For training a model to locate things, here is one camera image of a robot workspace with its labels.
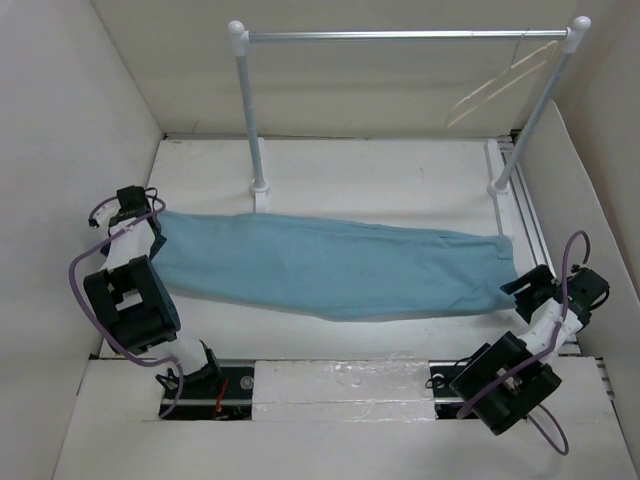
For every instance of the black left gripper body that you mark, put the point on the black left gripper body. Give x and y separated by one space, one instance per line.
157 244

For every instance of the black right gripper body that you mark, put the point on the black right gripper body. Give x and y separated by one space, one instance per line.
539 278

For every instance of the light blue trousers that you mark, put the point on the light blue trousers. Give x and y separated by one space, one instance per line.
335 269

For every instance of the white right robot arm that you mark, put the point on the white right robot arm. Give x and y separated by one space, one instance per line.
505 381

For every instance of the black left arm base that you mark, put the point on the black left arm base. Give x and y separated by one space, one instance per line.
207 397

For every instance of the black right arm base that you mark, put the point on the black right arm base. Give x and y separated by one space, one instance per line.
447 402

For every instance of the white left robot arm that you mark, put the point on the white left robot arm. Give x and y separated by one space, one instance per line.
128 299

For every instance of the cream plastic clothes hanger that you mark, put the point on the cream plastic clothes hanger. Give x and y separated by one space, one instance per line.
496 105

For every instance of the white metal clothes rack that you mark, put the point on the white metal clothes rack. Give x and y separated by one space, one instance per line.
498 188

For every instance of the aluminium side rail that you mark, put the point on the aluminium side rail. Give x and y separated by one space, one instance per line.
528 240

